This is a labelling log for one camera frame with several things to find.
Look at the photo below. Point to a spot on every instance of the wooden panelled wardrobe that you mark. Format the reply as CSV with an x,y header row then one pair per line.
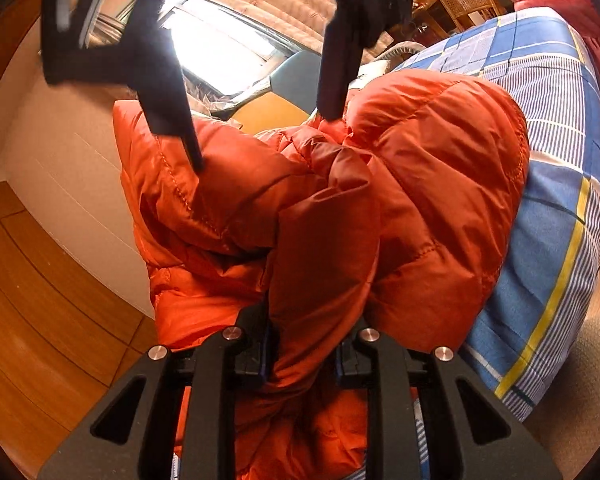
x,y
40,310

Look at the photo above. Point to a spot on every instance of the orange puffer jacket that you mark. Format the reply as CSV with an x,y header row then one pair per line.
x,y
405,160

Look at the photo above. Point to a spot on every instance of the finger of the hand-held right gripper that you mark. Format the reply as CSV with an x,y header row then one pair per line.
x,y
145,55
337,70

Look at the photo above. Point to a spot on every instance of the grey-blue chair back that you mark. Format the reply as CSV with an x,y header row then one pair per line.
x,y
295,80

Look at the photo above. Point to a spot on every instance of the bright window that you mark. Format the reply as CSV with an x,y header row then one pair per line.
x,y
220,45

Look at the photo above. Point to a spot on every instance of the blue checked bed sheet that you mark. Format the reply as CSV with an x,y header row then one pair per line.
x,y
555,210

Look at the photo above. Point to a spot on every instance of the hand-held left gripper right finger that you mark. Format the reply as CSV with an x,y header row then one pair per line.
x,y
341,360

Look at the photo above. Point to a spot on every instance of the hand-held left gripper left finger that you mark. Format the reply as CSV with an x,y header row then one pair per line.
x,y
264,355

